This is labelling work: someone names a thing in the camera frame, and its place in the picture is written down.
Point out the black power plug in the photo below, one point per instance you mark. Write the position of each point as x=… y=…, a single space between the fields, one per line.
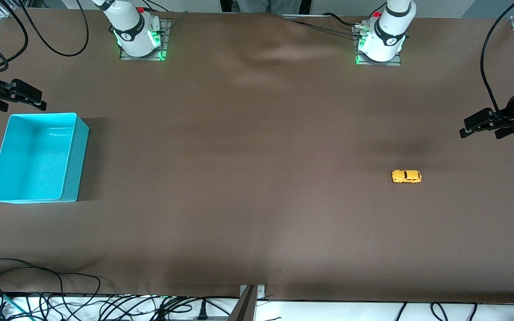
x=202 y=312

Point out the yellow beetle toy car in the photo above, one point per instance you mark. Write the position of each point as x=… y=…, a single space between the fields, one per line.
x=407 y=177

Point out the person in grey trousers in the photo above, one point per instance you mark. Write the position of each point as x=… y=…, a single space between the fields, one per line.
x=268 y=5

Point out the teal plastic bin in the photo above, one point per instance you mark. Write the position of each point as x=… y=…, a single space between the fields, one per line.
x=34 y=165

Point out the brown table cover cloth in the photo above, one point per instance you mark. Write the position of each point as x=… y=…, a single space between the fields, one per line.
x=257 y=178

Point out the grey power strip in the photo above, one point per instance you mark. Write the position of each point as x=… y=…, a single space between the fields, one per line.
x=212 y=318

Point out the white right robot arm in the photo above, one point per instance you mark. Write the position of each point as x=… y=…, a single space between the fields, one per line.
x=132 y=31

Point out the grey metal bracket plate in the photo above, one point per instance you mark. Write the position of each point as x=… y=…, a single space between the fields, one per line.
x=261 y=292

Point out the flat metal strip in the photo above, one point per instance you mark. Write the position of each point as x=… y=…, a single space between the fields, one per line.
x=301 y=16

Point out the dark camera mount post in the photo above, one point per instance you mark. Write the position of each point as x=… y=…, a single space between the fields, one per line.
x=243 y=310

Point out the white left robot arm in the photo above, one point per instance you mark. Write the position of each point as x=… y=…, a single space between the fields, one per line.
x=386 y=33

